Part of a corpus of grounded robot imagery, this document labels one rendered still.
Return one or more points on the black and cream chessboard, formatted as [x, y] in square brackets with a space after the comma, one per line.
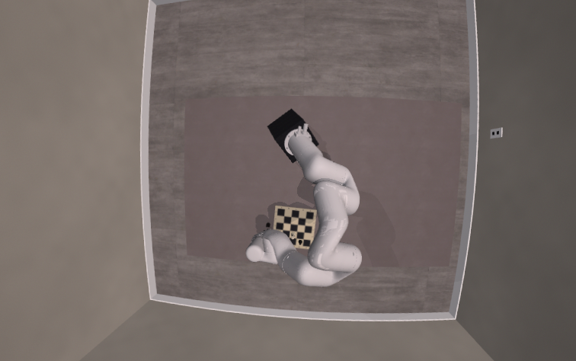
[298, 220]

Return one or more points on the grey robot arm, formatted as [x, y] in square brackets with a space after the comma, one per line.
[335, 189]

